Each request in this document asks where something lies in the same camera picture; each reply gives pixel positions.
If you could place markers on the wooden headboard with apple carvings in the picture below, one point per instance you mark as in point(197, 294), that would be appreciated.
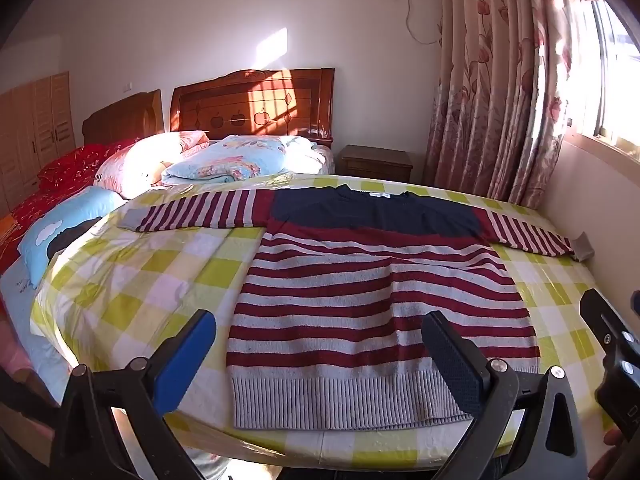
point(300, 105)

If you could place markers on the blue cloud print pillow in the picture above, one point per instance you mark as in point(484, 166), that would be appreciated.
point(55, 230)

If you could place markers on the pink folded blanket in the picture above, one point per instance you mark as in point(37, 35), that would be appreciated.
point(192, 139)

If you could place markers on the white pink pillow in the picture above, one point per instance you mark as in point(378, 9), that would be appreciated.
point(132, 162)

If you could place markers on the person's right hand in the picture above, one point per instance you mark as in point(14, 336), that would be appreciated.
point(607, 455)

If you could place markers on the window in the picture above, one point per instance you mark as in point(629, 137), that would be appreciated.
point(605, 75)

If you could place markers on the light wooden wardrobe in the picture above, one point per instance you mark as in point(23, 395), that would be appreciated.
point(30, 130)

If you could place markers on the pink floral curtain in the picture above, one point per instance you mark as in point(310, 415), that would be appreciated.
point(495, 85)

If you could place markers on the blue floral folded quilt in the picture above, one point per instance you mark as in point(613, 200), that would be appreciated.
point(235, 157)

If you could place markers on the wooden nightstand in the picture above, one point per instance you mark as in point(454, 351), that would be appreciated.
point(375, 162)

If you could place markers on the red grey striped sweater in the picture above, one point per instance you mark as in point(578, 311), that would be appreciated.
point(350, 285)

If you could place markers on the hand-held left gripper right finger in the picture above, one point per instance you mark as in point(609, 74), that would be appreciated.
point(452, 365)

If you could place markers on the plain dark wooden headboard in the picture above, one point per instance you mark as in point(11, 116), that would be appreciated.
point(125, 117)

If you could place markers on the yellow checked tablecloth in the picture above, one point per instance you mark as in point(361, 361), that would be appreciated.
point(150, 285)

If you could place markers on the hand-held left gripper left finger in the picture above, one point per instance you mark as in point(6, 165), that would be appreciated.
point(182, 360)

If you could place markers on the red patterned bedsheet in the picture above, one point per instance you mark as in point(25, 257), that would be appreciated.
point(70, 167)

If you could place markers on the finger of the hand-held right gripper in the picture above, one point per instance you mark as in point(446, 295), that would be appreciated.
point(612, 340)

